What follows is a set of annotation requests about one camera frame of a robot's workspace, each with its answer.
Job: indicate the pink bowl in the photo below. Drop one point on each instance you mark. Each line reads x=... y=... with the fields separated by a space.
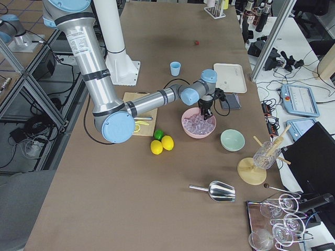
x=190 y=112

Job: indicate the steel ice scoop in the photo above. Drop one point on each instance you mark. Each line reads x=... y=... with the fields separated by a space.
x=218 y=191

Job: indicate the yellow-green cup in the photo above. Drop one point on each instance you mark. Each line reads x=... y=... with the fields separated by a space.
x=225 y=4

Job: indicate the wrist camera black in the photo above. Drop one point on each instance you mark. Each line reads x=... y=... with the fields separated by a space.
x=219 y=94

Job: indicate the wooden cutting board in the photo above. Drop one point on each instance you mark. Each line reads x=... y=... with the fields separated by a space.
x=146 y=130

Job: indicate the grey folded cloth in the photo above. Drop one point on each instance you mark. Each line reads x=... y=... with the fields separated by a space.
x=231 y=101

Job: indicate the clear glass on stand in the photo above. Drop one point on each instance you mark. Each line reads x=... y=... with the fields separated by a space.
x=262 y=160

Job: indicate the pile of clear ice cubes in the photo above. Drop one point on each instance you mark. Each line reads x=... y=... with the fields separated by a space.
x=195 y=124

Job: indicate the green bowl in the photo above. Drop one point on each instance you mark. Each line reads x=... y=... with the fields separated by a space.
x=232 y=140

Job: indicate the blue teach pendant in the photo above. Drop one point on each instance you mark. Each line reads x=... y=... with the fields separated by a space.
x=299 y=126
x=299 y=100

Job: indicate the yellow lemon lower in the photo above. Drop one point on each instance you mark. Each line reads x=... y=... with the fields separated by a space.
x=156 y=147

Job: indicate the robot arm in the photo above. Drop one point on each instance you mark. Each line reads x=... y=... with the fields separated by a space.
x=94 y=33

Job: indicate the aluminium frame post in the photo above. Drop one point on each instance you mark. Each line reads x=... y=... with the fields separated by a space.
x=280 y=20

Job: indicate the yellow lemon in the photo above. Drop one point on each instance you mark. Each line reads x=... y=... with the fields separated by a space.
x=167 y=143
x=156 y=147

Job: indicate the black laptop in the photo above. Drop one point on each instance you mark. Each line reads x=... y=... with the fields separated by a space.
x=312 y=160

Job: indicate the wine glass rack tray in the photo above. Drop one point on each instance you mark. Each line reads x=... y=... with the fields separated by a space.
x=276 y=223

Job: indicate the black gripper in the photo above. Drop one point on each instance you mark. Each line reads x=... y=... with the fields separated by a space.
x=204 y=105

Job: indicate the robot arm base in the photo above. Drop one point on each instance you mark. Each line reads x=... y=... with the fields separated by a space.
x=15 y=35

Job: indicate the yellow lemon upper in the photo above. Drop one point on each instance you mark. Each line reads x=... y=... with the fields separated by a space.
x=167 y=143

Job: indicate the green lime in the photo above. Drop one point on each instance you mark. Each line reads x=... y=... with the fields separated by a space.
x=158 y=134

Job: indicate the white wire cup rack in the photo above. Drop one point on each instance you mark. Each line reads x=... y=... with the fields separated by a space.
x=216 y=12

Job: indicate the lemon slice upper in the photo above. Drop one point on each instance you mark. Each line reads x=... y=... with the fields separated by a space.
x=137 y=128

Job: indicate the wooden cup stand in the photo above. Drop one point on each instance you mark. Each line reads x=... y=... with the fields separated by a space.
x=252 y=170

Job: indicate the blue plastic cup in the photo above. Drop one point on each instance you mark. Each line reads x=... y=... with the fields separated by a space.
x=175 y=68

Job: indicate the steel muddler rod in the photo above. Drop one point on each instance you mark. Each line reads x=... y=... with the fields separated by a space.
x=143 y=118

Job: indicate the pink-white cup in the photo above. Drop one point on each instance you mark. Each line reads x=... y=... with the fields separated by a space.
x=210 y=3

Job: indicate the cream rabbit tray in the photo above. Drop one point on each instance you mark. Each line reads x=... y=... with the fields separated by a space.
x=230 y=78

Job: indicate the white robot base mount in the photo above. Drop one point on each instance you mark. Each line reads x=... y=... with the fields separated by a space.
x=124 y=71

